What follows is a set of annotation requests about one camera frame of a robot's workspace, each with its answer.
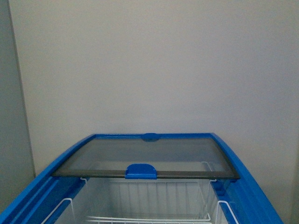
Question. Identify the sliding glass lid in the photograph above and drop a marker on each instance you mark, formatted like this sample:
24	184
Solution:
153	136
151	159

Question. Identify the white chest freezer blue rim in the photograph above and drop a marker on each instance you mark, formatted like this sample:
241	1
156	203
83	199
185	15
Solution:
244	194

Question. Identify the white wire freezer basket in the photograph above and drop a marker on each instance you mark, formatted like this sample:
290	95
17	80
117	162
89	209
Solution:
96	200

